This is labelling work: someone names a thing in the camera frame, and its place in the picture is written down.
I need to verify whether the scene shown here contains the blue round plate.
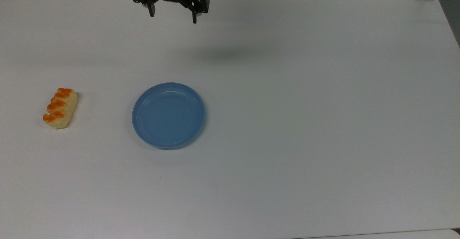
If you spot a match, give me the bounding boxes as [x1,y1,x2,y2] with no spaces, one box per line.
[132,82,206,150]

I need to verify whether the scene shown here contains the braided bread loaf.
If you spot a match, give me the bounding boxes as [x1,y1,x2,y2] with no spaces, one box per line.
[42,87,78,130]

